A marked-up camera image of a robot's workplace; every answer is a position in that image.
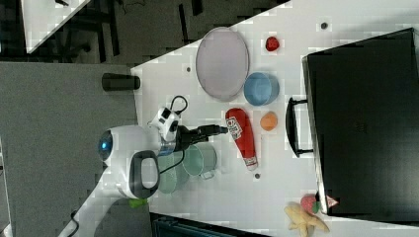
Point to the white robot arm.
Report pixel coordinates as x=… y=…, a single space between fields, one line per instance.
x=131 y=153

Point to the white side table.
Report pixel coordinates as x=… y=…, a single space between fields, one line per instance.
x=42 y=18

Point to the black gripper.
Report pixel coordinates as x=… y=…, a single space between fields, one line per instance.
x=187 y=137

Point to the black oven door handle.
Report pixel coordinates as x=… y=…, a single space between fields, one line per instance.
x=291 y=127

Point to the large grey oval plate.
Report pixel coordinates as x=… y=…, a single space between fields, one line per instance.
x=222 y=63

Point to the mint green oval strainer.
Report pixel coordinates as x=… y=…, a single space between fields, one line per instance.
x=175 y=178

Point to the dark teal crate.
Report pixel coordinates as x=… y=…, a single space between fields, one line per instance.
x=169 y=226

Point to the mint green metal cup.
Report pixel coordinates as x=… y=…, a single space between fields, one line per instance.
x=200 y=160

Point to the green marker pen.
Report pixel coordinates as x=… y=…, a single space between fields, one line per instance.
x=137 y=202

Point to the blue bowl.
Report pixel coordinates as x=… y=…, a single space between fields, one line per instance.
x=261 y=89

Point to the red plush strawberry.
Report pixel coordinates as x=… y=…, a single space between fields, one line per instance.
x=272 y=44

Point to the black toaster oven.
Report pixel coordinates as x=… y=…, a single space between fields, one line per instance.
x=362 y=100

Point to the black cylinder upper table leg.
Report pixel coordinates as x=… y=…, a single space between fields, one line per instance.
x=120 y=82

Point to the pink plush strawberry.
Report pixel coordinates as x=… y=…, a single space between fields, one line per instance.
x=310 y=203

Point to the yellow plush banana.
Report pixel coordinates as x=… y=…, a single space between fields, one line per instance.
x=301 y=220

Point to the orange plush fruit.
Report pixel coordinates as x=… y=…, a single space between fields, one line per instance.
x=269 y=121

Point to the red plush ketchup bottle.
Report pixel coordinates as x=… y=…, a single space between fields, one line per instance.
x=240 y=128

